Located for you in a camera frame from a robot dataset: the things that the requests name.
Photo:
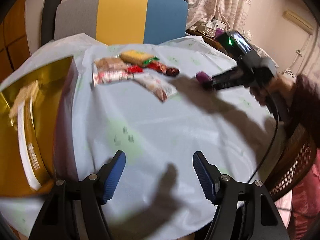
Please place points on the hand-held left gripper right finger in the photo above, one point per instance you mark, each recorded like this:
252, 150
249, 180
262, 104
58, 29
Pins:
203, 177

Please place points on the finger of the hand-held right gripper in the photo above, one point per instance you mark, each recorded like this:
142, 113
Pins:
225, 81

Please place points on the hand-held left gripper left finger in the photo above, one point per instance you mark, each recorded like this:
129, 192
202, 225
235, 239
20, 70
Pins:
115, 175

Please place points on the purple snack packet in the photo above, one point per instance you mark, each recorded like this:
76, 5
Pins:
203, 77

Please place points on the long red gold-print snack packet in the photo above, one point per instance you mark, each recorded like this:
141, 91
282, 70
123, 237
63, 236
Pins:
156, 67

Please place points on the dark red gold gift box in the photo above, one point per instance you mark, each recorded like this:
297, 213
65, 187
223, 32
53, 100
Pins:
45, 120

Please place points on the brown bread packet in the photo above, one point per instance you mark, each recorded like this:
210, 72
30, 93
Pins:
110, 63

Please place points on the person's right forearm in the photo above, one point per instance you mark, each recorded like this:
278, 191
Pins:
305, 100

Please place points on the person's right hand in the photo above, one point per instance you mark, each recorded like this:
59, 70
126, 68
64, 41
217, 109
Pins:
282, 90

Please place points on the small purple packet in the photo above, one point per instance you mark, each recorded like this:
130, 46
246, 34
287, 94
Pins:
218, 32

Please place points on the dark red round snack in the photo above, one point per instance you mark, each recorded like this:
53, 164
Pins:
172, 72

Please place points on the small white box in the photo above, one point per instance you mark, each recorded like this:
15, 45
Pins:
220, 24

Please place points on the white air conditioner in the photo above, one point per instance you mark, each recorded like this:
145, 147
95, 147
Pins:
297, 20

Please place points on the light blue printed tablecloth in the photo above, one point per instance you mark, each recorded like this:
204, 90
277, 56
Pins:
150, 120

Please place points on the white long snack packet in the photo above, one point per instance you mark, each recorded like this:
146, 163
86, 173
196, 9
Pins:
157, 87

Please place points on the pale patterned curtain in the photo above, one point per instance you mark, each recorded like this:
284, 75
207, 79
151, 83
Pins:
220, 0

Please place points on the small red candy packet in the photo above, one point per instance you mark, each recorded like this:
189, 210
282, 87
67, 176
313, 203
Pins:
133, 69

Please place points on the brown wicker chair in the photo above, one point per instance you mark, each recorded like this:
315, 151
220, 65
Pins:
295, 160

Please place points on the yellow snack packet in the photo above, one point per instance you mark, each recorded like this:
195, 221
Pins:
135, 56

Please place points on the white floral snack packet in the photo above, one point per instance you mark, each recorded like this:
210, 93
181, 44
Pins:
110, 76

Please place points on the pink patterned cloth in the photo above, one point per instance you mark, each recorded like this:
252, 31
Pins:
305, 200

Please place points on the grey yellow blue chair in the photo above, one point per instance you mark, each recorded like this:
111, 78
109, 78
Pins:
122, 15

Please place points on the orange wooden cabinet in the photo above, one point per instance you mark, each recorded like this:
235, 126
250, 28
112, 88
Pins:
12, 42

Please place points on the white wall pipe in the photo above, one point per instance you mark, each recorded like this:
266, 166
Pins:
303, 46

